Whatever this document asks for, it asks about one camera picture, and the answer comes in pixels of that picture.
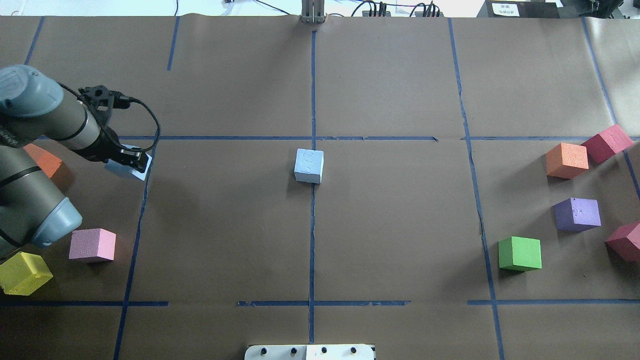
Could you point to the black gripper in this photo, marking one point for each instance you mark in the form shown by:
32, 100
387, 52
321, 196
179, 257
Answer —
106, 148

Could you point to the light blue block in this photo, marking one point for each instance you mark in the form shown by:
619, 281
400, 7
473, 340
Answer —
125, 171
308, 167

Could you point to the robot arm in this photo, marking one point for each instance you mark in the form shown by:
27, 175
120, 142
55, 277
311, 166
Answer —
33, 210

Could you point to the orange foam block left side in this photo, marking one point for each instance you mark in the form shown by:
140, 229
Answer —
48, 162

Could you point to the orange foam block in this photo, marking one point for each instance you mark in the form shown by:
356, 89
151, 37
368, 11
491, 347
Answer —
48, 162
566, 161

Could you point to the pink foam block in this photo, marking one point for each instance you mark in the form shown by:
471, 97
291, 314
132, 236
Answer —
92, 245

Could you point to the yellow foam block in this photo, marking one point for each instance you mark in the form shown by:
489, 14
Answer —
23, 274

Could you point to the green foam block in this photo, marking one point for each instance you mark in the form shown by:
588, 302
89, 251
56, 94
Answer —
521, 254

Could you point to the orange foam block right side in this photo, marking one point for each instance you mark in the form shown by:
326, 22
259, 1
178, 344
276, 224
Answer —
566, 161

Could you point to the purple foam block right side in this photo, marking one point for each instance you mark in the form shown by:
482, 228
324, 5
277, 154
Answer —
577, 214

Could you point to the dark red foam block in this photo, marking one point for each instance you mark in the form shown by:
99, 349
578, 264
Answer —
607, 143
625, 242

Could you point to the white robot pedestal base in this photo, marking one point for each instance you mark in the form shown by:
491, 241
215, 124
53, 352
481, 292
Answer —
349, 351

